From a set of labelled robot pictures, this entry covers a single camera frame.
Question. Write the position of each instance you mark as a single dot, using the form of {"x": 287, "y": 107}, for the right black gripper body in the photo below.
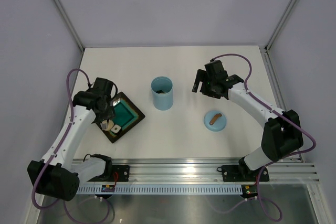
{"x": 207, "y": 87}

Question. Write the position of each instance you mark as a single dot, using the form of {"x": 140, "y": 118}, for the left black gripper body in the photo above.
{"x": 108, "y": 113}

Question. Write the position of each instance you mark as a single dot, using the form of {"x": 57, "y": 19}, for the blue cylindrical lunch box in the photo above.
{"x": 162, "y": 102}

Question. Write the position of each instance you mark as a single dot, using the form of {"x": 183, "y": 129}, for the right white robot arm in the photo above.
{"x": 281, "y": 129}

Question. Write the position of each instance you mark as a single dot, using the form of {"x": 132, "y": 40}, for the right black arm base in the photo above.
{"x": 238, "y": 172}

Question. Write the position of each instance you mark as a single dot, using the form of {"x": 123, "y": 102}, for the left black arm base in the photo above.
{"x": 112, "y": 173}

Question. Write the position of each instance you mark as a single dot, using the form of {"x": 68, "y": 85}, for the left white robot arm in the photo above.
{"x": 53, "y": 175}

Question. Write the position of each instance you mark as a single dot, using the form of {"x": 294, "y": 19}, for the black teal square plate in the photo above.
{"x": 127, "y": 115}

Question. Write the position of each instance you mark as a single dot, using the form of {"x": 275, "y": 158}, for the blue lid with wooden handle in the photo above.
{"x": 215, "y": 120}

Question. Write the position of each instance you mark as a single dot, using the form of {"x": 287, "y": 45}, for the aluminium rail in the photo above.
{"x": 204, "y": 171}

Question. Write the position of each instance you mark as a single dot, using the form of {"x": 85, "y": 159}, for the white slotted cable duct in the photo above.
{"x": 160, "y": 190}

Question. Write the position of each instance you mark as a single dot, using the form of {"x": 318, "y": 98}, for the left aluminium frame post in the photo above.
{"x": 64, "y": 16}

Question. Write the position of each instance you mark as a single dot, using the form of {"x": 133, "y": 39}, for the aluminium frame post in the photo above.
{"x": 64, "y": 16}
{"x": 281, "y": 24}

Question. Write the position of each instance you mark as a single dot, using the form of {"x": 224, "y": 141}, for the right aluminium frame post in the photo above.
{"x": 281, "y": 24}

